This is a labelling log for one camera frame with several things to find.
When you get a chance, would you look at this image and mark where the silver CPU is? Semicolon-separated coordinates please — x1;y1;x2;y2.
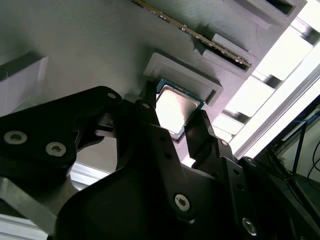
154;78;207;138

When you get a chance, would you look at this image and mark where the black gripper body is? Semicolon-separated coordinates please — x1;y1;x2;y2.
48;159;241;240

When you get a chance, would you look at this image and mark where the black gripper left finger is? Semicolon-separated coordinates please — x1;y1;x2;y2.
0;81;197;223

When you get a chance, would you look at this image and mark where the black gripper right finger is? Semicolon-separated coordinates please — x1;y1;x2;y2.
186;109;308;240

